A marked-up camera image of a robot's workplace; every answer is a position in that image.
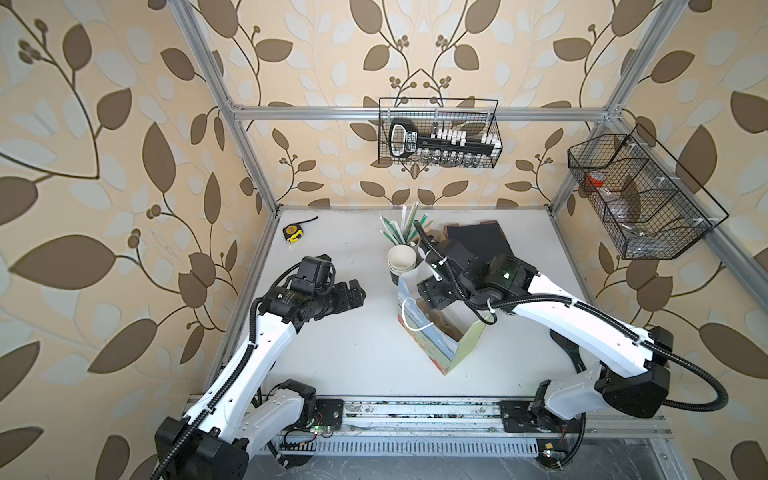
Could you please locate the painted paper gift bag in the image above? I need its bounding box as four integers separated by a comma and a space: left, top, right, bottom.
397, 264, 487, 375

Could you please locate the brown cardboard cup carrier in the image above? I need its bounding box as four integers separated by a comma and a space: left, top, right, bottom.
416, 298, 463, 342

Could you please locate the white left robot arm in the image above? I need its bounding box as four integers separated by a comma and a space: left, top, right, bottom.
151, 255, 366, 479

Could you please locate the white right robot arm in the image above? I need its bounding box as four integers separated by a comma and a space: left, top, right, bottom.
412, 220, 729, 430

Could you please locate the yellow black tape measure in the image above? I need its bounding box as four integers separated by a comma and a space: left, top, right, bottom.
282, 216, 318, 244

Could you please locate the pink cup with straws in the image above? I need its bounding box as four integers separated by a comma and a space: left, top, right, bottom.
379, 201, 433, 246

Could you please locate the black adjustable wrench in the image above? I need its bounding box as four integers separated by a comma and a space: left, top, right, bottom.
550, 330, 587, 373

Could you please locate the black socket set tool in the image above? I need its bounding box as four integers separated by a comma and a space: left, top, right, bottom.
384, 118, 503, 159

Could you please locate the black wire basket back wall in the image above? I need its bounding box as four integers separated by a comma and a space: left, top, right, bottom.
377, 96, 503, 169

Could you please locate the black wire basket wall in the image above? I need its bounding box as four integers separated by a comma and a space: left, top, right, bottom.
567, 124, 729, 260
377, 96, 503, 169

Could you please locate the black wire basket right wall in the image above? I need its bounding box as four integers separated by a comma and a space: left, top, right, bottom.
567, 124, 729, 260

